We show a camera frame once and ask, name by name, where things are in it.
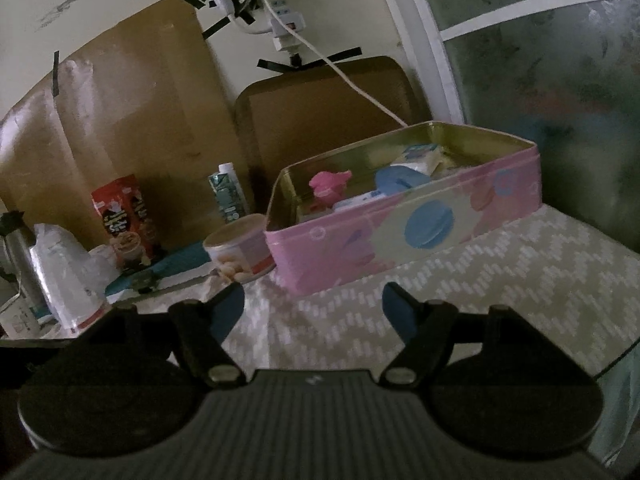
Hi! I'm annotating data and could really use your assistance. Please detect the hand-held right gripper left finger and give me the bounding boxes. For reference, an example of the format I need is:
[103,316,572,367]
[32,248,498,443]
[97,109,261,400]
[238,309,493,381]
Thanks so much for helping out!
[74,282,246,389]

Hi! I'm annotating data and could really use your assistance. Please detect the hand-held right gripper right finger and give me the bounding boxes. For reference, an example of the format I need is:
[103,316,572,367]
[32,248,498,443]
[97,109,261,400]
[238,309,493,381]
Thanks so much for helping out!
[381,282,549,389]

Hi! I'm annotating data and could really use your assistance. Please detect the pink tin box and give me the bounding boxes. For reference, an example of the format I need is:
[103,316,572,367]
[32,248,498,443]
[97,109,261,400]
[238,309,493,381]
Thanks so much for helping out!
[263,120,542,296]

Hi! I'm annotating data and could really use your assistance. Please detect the white tube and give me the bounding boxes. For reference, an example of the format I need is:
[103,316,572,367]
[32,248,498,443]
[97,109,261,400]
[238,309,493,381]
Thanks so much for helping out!
[332,190,389,214]

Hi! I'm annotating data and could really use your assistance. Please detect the blue packet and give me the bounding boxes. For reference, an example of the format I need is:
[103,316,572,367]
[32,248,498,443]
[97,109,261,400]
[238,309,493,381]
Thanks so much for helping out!
[374,165,432,197]

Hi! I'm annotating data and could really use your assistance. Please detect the pink soft toy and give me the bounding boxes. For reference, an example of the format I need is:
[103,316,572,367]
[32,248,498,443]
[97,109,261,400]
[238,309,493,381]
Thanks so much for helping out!
[308,169,354,211]

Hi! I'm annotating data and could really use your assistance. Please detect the light teal packet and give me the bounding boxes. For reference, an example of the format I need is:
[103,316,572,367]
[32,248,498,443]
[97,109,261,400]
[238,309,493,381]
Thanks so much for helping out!
[389,143,444,177]

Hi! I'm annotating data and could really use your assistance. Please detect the round snack can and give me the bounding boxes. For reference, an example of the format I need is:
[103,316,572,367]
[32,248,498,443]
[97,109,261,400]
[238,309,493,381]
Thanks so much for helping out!
[203,213,275,282]

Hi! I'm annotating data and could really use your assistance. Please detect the teal mat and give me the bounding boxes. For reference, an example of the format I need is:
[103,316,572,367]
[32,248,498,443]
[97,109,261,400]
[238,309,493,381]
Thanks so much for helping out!
[104,241,217,297]

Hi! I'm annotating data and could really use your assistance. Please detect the zigzag patterned tablecloth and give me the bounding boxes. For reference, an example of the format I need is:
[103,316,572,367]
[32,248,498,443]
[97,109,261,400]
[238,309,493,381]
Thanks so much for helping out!
[107,205,640,378]

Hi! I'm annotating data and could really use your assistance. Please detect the green and white carton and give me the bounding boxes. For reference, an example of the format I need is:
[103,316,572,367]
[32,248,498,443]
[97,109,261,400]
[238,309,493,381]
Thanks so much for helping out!
[207,162,251,225]

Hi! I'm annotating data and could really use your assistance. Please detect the red snack bag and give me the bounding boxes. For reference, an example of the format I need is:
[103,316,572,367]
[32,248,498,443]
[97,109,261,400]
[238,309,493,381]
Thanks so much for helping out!
[91,174,164,273]

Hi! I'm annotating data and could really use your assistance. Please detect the white plastic pouch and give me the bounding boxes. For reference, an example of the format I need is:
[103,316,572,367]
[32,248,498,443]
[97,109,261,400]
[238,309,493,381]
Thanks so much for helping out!
[29,223,114,335]

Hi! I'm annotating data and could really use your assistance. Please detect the white printed mug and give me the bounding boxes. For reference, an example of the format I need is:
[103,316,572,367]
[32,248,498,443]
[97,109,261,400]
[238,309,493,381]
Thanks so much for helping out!
[0,301,44,339]

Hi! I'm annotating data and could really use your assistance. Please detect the large cardboard sheet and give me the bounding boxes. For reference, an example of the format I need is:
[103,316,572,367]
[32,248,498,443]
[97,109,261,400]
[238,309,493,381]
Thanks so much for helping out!
[0,0,257,263]

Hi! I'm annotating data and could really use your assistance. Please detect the metal flask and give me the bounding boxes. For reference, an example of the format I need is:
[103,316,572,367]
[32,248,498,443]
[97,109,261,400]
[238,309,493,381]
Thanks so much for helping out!
[0,211,47,307]

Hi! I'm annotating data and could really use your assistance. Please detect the frosted glass window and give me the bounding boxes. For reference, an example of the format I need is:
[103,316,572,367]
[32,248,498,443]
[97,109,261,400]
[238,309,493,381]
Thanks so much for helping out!
[369,0,640,257]

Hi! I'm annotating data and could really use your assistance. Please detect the white power strip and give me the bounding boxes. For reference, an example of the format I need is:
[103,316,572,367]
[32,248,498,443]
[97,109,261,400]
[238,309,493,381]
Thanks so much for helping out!
[262,0,307,54]

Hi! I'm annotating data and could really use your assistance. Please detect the white power cable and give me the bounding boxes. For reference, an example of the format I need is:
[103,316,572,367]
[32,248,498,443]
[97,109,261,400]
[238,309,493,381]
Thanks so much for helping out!
[262,0,409,129]

